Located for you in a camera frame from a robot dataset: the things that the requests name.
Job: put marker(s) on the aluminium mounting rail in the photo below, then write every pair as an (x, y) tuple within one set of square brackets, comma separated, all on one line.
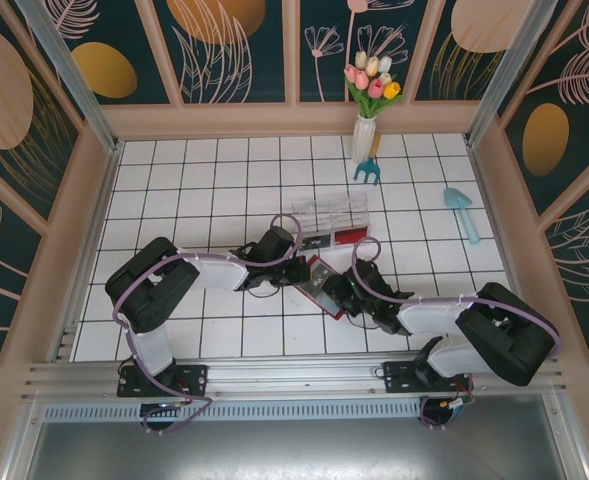
[(294, 377)]

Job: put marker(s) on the blue garden fork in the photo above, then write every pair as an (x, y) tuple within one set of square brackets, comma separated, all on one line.
[(366, 170)]

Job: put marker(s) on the tulip bouquet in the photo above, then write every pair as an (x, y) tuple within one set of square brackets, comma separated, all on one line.
[(374, 87)]

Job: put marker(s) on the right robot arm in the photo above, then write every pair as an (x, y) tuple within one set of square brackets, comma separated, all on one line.
[(429, 315)]

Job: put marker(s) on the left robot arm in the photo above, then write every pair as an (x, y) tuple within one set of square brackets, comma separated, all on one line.
[(214, 272)]

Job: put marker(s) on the aluminium frame post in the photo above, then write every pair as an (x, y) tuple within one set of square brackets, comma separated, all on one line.
[(74, 80), (504, 65)]

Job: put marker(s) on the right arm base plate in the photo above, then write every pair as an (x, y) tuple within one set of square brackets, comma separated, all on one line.
[(399, 375)]

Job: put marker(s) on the clear plastic organizer box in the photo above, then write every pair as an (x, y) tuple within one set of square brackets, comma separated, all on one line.
[(331, 212)]

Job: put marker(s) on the black card white print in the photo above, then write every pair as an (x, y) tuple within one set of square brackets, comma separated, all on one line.
[(319, 277), (318, 241)]

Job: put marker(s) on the white ribbed vase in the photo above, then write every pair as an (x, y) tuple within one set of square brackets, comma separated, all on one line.
[(364, 142)]

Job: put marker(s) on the grey metal panel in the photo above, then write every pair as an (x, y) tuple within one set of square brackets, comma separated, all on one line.
[(294, 450)]

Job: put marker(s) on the red card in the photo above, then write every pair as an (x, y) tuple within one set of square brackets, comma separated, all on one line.
[(351, 237)]

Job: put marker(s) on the red card holder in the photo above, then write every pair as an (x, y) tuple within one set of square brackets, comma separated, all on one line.
[(319, 300)]

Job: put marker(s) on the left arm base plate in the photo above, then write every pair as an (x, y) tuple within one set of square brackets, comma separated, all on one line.
[(196, 377)]

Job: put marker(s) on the light blue trowel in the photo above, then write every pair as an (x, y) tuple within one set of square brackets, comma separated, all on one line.
[(456, 200)]

